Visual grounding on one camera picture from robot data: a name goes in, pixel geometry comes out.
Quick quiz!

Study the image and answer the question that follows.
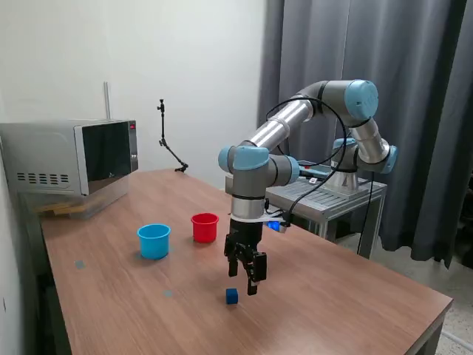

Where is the blue-lit wrist camera box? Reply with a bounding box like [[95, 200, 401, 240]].
[[264, 217, 293, 234]]

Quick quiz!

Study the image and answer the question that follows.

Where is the wooden board stack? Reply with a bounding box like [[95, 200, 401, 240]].
[[36, 202, 84, 217]]

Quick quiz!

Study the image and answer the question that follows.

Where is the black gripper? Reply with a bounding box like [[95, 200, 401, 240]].
[[222, 218, 268, 297]]

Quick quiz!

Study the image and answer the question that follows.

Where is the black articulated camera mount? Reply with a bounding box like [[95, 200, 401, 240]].
[[154, 98, 189, 174]]

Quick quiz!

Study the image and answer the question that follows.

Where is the grey metal robot stand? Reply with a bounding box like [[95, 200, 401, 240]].
[[265, 172, 388, 260]]

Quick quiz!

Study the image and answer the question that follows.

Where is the dark grey curtain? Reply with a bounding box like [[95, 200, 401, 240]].
[[256, 0, 473, 267]]

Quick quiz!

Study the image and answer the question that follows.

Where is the red plastic cup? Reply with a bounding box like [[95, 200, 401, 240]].
[[190, 212, 220, 244]]

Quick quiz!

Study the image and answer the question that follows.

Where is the black equipment by curtain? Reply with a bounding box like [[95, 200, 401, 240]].
[[457, 147, 473, 266]]

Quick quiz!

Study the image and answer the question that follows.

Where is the black camera cable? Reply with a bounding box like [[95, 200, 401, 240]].
[[265, 95, 376, 256]]

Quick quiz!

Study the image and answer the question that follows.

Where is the blue teach pendant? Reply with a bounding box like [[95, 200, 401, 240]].
[[299, 160, 331, 182]]

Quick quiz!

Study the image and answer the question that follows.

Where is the silver microwave oven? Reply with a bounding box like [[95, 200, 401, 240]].
[[0, 118, 140, 197]]

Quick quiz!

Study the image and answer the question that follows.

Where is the white wall rod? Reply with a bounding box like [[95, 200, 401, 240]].
[[103, 81, 112, 121]]

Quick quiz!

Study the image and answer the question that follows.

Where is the blue plastic cup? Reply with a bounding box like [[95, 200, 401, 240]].
[[136, 223, 172, 260]]

